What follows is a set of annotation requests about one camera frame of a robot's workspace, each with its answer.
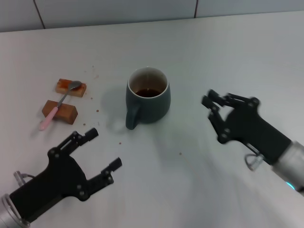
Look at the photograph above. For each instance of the light wooden block, red stain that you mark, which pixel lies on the light wooden block, red stain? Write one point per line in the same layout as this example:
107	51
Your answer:
60	88

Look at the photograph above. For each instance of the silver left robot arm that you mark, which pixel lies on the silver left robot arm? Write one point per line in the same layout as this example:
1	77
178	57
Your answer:
12	211

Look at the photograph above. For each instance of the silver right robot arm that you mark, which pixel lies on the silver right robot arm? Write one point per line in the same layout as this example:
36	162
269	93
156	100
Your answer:
289	164

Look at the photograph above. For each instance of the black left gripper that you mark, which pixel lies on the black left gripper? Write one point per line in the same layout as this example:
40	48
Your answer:
59	180

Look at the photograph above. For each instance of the dark brown wooden block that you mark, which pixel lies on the dark brown wooden block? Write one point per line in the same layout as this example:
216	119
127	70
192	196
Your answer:
69	114

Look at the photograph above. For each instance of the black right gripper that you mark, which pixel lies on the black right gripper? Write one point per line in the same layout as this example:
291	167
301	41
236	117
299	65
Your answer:
254	133

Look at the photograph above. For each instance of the grey-green ceramic mug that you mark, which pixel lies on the grey-green ceramic mug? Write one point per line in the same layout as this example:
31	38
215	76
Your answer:
152	107

